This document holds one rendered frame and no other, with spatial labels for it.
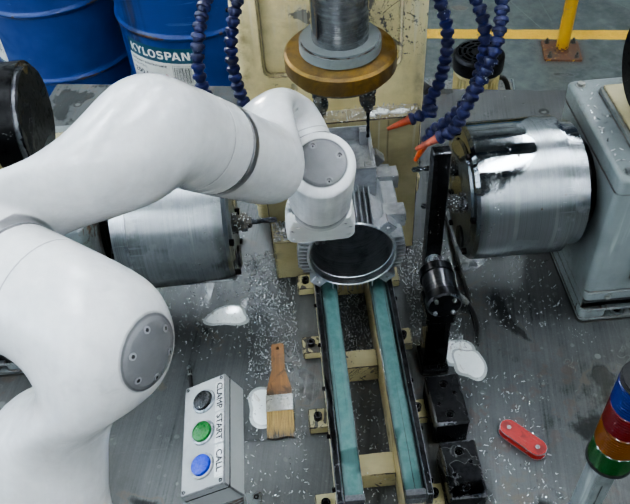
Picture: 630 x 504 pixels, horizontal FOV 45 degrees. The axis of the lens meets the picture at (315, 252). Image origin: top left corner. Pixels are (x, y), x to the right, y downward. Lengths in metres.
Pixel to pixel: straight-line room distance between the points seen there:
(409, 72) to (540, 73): 2.20
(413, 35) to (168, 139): 0.92
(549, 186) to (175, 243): 0.63
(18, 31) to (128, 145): 2.64
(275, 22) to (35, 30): 1.87
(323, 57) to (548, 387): 0.71
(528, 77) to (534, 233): 2.32
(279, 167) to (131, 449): 0.77
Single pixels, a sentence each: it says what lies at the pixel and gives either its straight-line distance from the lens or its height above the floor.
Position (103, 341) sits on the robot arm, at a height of 1.58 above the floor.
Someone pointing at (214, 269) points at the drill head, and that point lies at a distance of 1.31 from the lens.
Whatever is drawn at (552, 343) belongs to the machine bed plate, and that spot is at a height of 0.80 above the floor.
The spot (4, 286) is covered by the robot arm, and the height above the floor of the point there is 1.59.
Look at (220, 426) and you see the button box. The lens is 1.06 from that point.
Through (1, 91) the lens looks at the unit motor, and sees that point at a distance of 1.23.
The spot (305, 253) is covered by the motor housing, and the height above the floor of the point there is 1.03.
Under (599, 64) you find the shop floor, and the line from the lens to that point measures 3.79.
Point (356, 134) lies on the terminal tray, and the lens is 1.39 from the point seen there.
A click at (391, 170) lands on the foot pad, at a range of 1.40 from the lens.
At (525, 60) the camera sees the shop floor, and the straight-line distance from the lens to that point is 3.75.
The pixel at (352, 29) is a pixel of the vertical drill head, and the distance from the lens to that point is 1.17.
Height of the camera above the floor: 1.98
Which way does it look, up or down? 46 degrees down
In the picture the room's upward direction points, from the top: 4 degrees counter-clockwise
